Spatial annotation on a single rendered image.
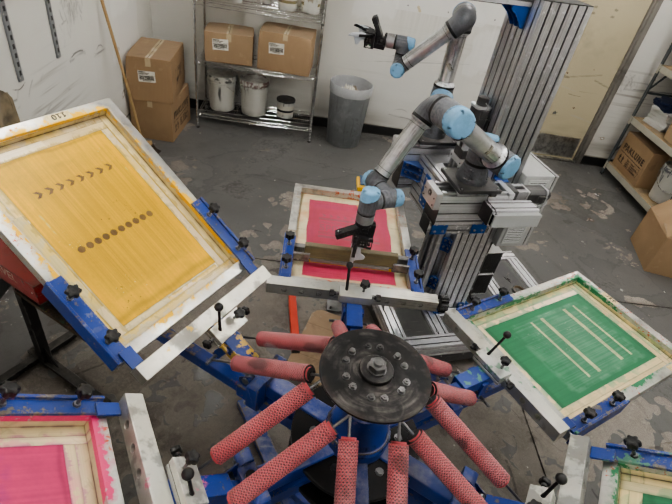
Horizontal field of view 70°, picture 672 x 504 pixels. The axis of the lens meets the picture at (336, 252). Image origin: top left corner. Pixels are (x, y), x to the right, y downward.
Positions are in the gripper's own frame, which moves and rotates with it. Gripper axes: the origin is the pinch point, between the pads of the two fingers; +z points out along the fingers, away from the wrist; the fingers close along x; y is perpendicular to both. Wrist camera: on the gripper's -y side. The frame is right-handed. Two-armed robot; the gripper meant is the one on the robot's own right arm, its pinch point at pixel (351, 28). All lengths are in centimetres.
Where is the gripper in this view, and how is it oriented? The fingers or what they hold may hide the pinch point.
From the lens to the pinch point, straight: 282.5
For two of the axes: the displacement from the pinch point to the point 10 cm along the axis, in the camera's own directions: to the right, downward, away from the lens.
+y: -1.2, 6.9, 7.1
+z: -9.7, -2.4, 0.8
